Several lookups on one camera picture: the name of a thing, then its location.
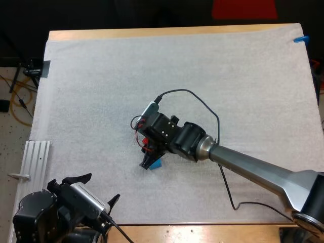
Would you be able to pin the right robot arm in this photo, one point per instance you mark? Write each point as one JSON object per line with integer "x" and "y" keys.
{"x": 253, "y": 169}

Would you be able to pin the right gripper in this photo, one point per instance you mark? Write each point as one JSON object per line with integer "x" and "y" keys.
{"x": 162, "y": 127}

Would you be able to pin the blue cube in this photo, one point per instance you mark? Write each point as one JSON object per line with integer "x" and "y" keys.
{"x": 155, "y": 165}

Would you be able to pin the ribbed aluminium rail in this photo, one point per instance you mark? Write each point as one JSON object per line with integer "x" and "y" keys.
{"x": 35, "y": 164}

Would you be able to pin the blue clip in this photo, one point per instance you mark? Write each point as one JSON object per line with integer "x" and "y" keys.
{"x": 301, "y": 39}

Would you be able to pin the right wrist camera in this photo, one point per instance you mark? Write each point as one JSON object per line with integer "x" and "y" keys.
{"x": 149, "y": 110}

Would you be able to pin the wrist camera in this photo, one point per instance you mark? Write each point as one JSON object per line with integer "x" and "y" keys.
{"x": 149, "y": 110}
{"x": 89, "y": 201}

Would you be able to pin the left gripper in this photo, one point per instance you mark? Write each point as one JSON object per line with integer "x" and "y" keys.
{"x": 67, "y": 200}

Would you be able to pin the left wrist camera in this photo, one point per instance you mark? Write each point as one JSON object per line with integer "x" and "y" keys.
{"x": 89, "y": 201}

